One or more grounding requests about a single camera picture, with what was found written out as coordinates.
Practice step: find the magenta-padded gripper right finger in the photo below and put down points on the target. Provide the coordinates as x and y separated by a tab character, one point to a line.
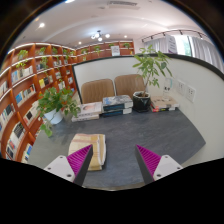
165	165

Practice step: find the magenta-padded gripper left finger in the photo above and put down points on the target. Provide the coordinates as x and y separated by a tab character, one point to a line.
58	166

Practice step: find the cream yellow striped towel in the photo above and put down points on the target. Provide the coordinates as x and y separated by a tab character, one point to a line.
85	141

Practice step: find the pothos plant in white pot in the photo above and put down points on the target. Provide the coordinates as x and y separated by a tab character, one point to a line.
53	116

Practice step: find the flat white book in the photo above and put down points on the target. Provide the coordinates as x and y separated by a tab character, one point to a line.
85	118

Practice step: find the small stack of books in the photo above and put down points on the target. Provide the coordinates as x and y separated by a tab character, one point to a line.
165	103

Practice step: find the small tree in black pot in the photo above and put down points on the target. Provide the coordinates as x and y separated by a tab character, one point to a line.
141	103

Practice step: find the large white picture book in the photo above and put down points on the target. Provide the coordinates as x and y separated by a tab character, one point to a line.
90	108

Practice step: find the dark blue white-edged book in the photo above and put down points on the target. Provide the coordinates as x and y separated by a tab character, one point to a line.
116	112

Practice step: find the curved orange wooden bookshelf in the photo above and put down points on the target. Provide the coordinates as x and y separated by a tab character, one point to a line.
20	96

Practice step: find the thick dark blue book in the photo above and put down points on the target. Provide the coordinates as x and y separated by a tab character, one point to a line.
116	101

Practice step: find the tan padded chair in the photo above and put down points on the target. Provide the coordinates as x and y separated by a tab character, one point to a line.
128	85
97	90

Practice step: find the white sheer curtain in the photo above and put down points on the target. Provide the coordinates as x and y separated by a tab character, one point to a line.
156	45

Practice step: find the multi-bulb ceiling lamp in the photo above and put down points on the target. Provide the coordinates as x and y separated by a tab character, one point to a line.
100	36

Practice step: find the recessed ceiling lights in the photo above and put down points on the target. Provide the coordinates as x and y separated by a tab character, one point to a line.
41	25

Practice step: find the ceiling air vent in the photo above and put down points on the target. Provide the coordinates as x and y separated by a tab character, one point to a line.
121	4

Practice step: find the white wall outlet plate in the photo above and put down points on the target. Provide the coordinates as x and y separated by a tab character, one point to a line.
181	87
190	94

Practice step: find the orange wall shelf with plants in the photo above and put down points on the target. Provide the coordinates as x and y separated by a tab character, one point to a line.
103	51

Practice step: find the black track light rail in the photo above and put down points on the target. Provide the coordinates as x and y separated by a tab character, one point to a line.
173	31

